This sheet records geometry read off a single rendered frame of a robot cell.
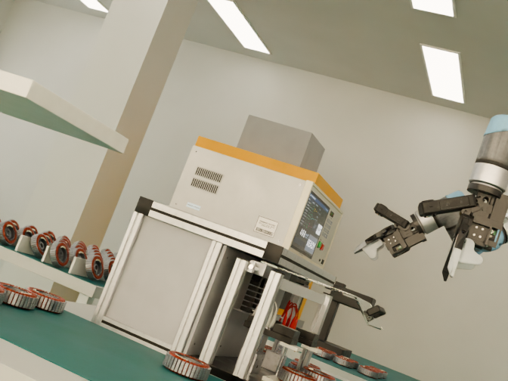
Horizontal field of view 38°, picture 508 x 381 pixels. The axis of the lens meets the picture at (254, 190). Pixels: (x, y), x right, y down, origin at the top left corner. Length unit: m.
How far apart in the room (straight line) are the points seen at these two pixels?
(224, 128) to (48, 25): 2.85
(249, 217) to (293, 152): 4.12
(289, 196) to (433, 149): 5.66
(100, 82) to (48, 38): 3.62
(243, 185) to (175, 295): 0.37
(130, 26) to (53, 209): 1.61
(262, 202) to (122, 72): 4.15
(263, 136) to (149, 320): 4.40
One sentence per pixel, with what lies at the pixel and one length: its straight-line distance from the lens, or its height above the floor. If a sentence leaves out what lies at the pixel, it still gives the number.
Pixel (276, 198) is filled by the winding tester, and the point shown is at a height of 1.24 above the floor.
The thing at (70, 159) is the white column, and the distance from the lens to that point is 6.10.
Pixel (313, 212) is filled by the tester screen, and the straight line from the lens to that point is 2.13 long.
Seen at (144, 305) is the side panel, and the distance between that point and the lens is 2.02.
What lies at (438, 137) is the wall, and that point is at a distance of 7.68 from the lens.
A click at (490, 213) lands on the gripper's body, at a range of 1.55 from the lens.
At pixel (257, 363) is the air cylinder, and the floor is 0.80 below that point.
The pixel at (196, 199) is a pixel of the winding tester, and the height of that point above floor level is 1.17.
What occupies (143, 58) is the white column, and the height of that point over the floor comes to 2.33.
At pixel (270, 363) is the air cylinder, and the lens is 2.31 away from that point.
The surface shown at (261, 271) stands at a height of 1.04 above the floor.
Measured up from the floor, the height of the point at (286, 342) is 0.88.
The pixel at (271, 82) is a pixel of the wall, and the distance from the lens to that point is 8.22.
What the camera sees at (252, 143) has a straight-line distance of 6.30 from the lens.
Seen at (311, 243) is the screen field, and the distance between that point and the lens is 2.21.
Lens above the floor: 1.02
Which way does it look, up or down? 6 degrees up
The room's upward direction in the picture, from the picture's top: 21 degrees clockwise
